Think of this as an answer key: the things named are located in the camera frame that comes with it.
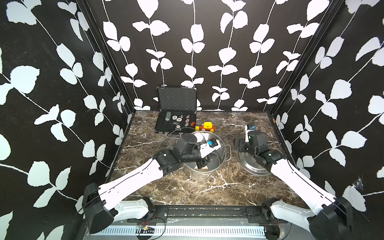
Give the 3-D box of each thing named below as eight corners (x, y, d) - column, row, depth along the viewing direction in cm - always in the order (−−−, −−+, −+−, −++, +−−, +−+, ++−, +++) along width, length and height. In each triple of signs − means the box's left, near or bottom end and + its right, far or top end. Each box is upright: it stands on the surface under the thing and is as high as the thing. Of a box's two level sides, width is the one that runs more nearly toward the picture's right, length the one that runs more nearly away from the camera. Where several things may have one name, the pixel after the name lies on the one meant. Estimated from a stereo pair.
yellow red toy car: (199, 132, 110) (200, 127, 105) (199, 126, 114) (199, 121, 109) (214, 132, 110) (215, 127, 106) (214, 126, 114) (215, 121, 109)
